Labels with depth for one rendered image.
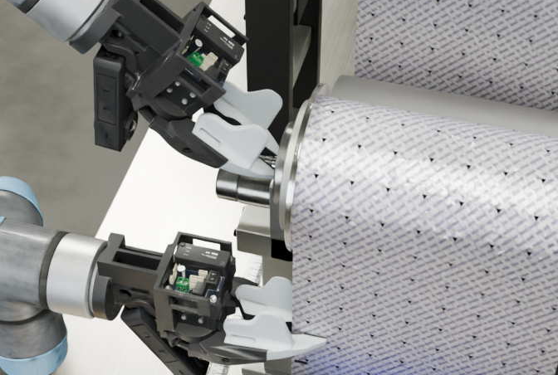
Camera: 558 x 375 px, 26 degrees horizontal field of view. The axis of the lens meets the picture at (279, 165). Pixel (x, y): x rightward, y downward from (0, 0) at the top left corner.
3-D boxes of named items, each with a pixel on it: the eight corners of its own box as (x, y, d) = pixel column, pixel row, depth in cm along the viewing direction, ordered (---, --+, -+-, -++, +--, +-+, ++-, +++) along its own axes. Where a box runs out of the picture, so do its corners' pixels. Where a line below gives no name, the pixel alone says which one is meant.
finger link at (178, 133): (222, 172, 101) (142, 106, 99) (211, 180, 102) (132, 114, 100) (240, 137, 105) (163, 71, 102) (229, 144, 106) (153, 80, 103)
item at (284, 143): (266, 199, 100) (281, 209, 107) (290, 204, 100) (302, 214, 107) (286, 112, 101) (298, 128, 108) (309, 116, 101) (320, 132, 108)
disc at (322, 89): (323, 167, 114) (328, 46, 103) (328, 168, 114) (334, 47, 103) (283, 285, 104) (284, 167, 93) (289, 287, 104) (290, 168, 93)
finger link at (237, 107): (315, 140, 104) (232, 79, 101) (273, 169, 108) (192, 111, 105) (322, 114, 106) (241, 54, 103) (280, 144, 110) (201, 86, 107)
